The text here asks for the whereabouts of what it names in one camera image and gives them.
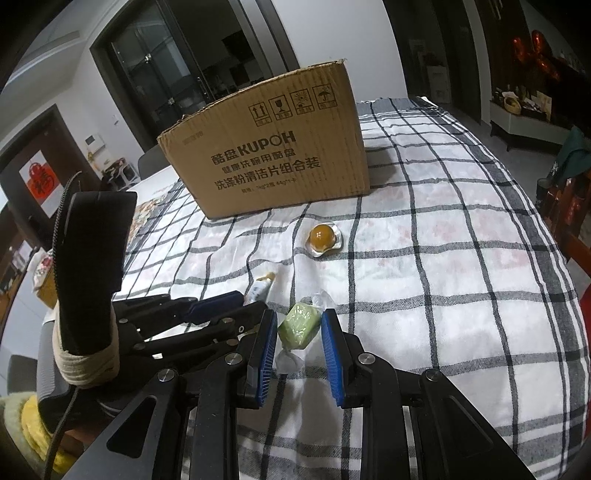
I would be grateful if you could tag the floral printed table cover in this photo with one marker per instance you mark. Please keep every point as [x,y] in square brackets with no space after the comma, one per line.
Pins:
[147,212]

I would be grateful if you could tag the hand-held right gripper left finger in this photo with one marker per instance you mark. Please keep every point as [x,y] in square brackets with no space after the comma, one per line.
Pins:
[263,357]

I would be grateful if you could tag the green candy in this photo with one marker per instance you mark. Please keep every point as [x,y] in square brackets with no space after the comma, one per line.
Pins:
[299,325]

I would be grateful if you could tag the checked tablecloth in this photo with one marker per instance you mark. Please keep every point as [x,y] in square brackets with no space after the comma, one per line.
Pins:
[438,277]

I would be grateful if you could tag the white wall panel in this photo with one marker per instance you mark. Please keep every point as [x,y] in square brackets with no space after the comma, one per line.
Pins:
[93,140]

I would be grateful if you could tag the red paper door poster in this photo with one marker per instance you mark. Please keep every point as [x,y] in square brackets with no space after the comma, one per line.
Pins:
[39,187]

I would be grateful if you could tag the orange foil balloons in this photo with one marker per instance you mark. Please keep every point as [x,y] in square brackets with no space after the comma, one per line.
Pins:
[538,53]

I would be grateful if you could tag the white low cabinet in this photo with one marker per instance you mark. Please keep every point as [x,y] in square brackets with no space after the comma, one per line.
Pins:
[531,127]

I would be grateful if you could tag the glass sliding door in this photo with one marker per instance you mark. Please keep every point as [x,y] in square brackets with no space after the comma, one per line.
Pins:
[184,69]

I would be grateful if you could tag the dark wooden door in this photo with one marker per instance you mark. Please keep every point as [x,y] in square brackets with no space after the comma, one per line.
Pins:
[51,152]

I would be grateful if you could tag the cardboard box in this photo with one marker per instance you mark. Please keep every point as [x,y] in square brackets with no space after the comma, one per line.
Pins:
[277,175]

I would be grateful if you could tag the orange jelly cup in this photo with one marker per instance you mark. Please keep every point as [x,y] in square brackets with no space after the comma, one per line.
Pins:
[322,236]

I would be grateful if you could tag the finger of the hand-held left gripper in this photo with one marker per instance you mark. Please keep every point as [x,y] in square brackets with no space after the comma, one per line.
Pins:
[217,305]
[221,330]

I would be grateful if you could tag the green cloth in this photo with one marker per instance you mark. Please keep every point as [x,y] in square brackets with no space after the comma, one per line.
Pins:
[572,152]

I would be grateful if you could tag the small tube snack packet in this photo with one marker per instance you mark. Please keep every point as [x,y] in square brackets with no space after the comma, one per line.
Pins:
[259,290]

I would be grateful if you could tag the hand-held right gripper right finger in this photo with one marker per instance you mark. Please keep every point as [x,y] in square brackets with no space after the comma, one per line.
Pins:
[331,357]

